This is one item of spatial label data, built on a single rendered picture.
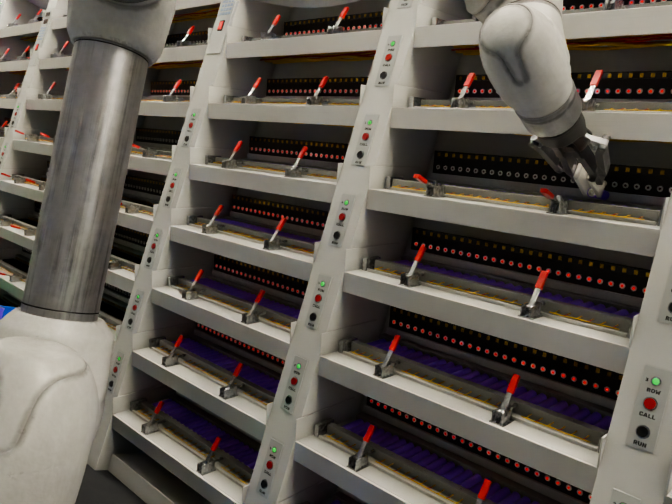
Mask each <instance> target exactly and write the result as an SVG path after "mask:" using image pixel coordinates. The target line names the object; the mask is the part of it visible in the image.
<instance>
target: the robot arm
mask: <svg viewBox="0 0 672 504"><path fill-rule="evenodd" d="M176 1H177V0H68V10H67V24H66V26H67V31H68V34H69V37H70V40H71V42H72V44H73V45H74V47H73V52H72V57H71V62H70V67H69V72H68V77H67V82H66V87H65V92H64V97H63V101H62V106H61V111H60V116H59V121H58V126H57V131H56V136H55V141H54V146H53V151H52V156H51V161H50V165H49V170H48V175H47V180H46V185H45V190H44V195H43V200H42V205H41V210H40V215H39V220H38V224H37V229H36V234H35V239H34V244H33V249H32V254H31V259H30V264H29V269H28V274H27V279H26V284H25V288H24V293H23V298H22V303H21V307H18V308H15V309H13V310H12V311H11V312H9V313H8V314H7V315H6V316H4V317H3V318H2V319H1V320H0V504H75V502H76V499H77V496H78V492H79V489H80V486H81V482H82V479H83V476H84V472H85V469H86V465H87V461H88V457H89V453H90V449H91V445H92V442H93V441H94V439H95V437H96V434H97V432H98V429H99V427H100V424H101V420H102V417H103V413H104V406H105V396H106V394H107V387H108V380H109V372H110V365H111V358H112V351H113V341H114V337H113V335H112V333H111V331H110V329H109V327H108V326H107V324H106V323H105V321H104V320H103V319H101V318H99V317H98V316H99V311H100V306H101V301H102V296H103V291H104V285H105V280H106V275H107V270H108V265H109V260H110V255H111V250H112V245H113V240H114V235H115V230H116V225H117V220H118V215H119V210H120V205H121V200H122V194H123V189H124V184H125V179H126V174H127V169H128V164H129V159H130V154H131V149H132V144H133V139H134V134H135V129H136V124H137V119H138V114H139V109H140V103H141V98H142V93H143V88H144V83H145V78H146V73H147V68H148V67H150V66H152V65H153V64H154V63H155V62H156V61H157V60H158V59H159V58H160V56H161V55H162V52H163V49H164V46H165V43H166V39H167V36H168V33H169V30H170V27H171V23H172V20H173V17H174V14H175V6H176ZM464 1H465V5H466V10H467V11H468V12H469V13H471V14H472V15H473V16H475V17H476V18H477V19H478V20H479V21H480V22H481V23H482V26H481V29H480V32H479V52H480V58H481V61H482V65H483V68H484V70H485V72H486V74H487V76H488V78H489V80H490V82H491V84H492V85H493V87H494V89H495V90H496V92H497V93H498V95H499V96H500V97H501V98H502V100H503V101H504V102H505V103H506V104H507V105H508V106H509V107H511V108H512V109H514V111H515V113H516V114H517V116H518V117H519V118H520V120H521V121H522V123H523V125H524V126H525V128H526V129H527V131H528V132H529V133H531V134H532V137H531V139H530V142H529V146H530V147H532V148H533V149H535V150H536V151H537V152H538V153H539V154H540V155H541V156H542V157H543V158H544V159H545V161H546V162H547V163H548V164H549V165H550V166H551V167H552V168H553V169H554V171H555V172H557V173H562V172H565V173H566V175H568V176H570V178H571V180H572V181H573V182H574V183H577V185H578V187H579V189H580V191H581V193H582V195H583V196H585V197H586V196H587V195H588V194H587V192H588V189H589V188H590V187H591V188H592V190H593V192H594V193H595V195H596V197H597V198H601V197H602V194H603V191H604V188H605V185H606V184H605V182H604V179H605V177H606V175H607V172H608V170H609V167H610V157H609V151H608V143H609V140H610V136H609V135H605V134H604V135H602V137H596V136H593V134H592V132H591V131H590V130H589V129H588V128H587V127H586V123H585V118H584V116H583V114H582V112H581V111H582V100H581V98H580V96H579V94H578V91H577V89H576V87H575V84H574V81H573V79H572V78H571V67H570V55H569V51H568V48H567V44H566V40H565V35H564V30H563V24H562V11H563V0H464ZM589 143H591V144H592V146H593V148H594V149H593V151H594V152H595V155H594V153H593V152H592V150H591V149H590V147H589V146H588V144H589ZM577 159H578V160H577ZM558 161H559V162H558ZM578 161H579V162H580V163H579V164H578V166H577V163H578Z"/></svg>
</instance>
